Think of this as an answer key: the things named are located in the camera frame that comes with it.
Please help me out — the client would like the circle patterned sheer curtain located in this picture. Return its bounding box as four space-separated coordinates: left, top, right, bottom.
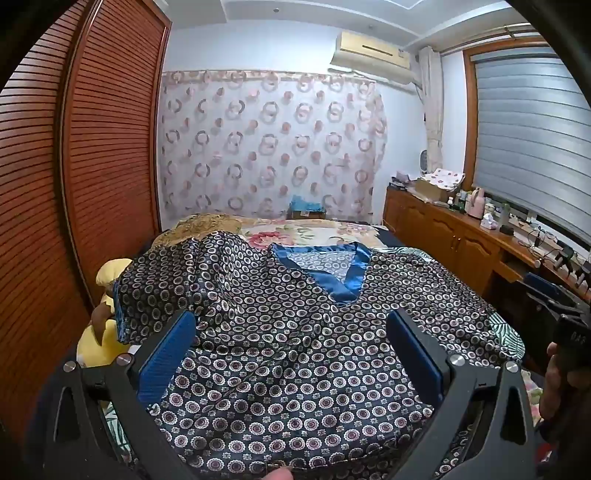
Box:
159 69 387 222

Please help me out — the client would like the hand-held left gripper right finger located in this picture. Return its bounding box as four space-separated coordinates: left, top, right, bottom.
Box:
385 308 539 480

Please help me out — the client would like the blue plastic bag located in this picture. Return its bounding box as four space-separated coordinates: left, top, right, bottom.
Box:
290 195 326 212

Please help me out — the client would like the dark patterned satin pajama top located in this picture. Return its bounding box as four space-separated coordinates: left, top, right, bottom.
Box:
113 231 525 480

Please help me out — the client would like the gold patterned folded cloth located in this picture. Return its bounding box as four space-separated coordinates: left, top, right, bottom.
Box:
152 213 243 250

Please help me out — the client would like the wooden sideboard cabinet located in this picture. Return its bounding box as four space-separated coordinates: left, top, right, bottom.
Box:
383 187 591 315

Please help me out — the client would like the beige wall air conditioner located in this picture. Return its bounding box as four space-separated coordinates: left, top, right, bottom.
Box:
331 31 413 84

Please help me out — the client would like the person's right hand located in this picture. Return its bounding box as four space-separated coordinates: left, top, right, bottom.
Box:
539 342 591 420

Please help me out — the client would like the yellow plush toy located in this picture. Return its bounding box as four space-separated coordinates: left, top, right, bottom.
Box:
76 258 139 370

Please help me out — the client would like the grey window blind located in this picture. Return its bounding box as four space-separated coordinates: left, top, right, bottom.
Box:
473 51 591 252

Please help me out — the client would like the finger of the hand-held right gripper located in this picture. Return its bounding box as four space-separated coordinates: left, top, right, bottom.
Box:
536 295 591 321
524 272 578 302

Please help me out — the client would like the beige tied window curtain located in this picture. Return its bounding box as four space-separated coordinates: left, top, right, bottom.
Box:
418 46 446 174

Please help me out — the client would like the person's right forearm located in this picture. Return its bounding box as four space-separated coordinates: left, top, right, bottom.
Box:
538 411 591 468

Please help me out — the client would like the wooden window frame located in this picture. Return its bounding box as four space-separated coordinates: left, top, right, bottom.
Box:
462 44 561 195

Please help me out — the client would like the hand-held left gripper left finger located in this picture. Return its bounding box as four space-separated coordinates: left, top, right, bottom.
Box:
39 309 199 480

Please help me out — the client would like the white spotted cloth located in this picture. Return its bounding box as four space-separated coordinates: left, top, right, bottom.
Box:
422 168 466 191

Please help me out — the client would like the wooden louvered wardrobe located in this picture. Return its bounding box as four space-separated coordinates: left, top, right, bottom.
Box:
0 0 171 444

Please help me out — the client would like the open cardboard box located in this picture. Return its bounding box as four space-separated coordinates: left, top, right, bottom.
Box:
409 178 455 202

